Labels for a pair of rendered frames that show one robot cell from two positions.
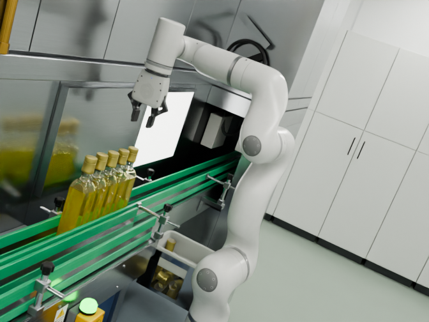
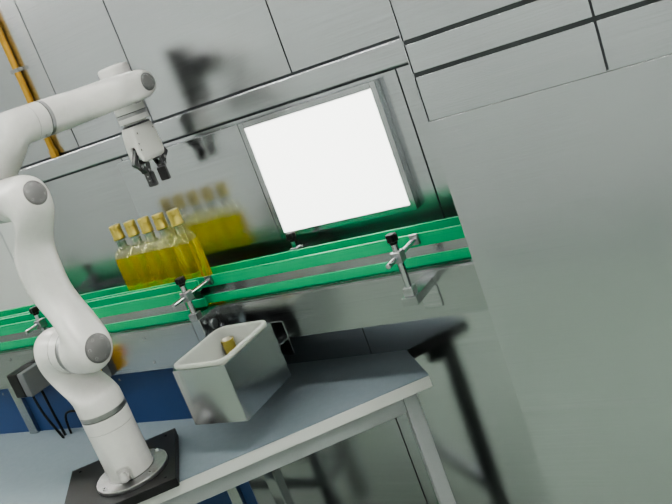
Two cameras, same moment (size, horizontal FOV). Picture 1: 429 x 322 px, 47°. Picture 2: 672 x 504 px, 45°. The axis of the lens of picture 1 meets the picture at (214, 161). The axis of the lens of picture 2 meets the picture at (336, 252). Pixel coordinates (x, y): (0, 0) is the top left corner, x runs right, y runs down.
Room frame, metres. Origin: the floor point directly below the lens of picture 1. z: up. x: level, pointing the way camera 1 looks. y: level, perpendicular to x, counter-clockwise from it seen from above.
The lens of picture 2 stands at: (2.50, -1.82, 1.64)
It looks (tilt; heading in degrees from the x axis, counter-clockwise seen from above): 14 degrees down; 106
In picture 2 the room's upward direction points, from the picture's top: 20 degrees counter-clockwise
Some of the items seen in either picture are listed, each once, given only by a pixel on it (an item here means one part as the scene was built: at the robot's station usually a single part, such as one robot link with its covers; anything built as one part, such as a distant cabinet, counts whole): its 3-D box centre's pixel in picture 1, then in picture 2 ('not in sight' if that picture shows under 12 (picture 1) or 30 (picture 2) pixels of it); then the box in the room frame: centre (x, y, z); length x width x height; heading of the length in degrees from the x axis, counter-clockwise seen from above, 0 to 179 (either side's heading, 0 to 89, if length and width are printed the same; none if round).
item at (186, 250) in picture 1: (182, 258); (226, 357); (1.61, -0.01, 0.97); 0.22 x 0.17 x 0.09; 73
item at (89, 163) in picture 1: (89, 164); (116, 232); (1.28, 0.32, 1.31); 0.04 x 0.04 x 0.04
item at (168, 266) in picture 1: (172, 266); (239, 368); (1.62, 0.02, 0.92); 0.27 x 0.17 x 0.15; 73
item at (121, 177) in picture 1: (108, 200); (180, 269); (1.45, 0.27, 1.16); 0.06 x 0.06 x 0.21; 72
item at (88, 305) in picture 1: (89, 305); not in sight; (1.10, 0.18, 1.01); 0.04 x 0.04 x 0.03
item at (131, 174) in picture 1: (119, 196); (195, 266); (1.50, 0.26, 1.16); 0.06 x 0.06 x 0.21; 73
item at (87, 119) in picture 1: (131, 130); (256, 182); (1.74, 0.33, 1.32); 0.90 x 0.03 x 0.34; 163
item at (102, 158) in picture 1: (100, 161); (131, 228); (1.34, 0.31, 1.31); 0.04 x 0.04 x 0.04
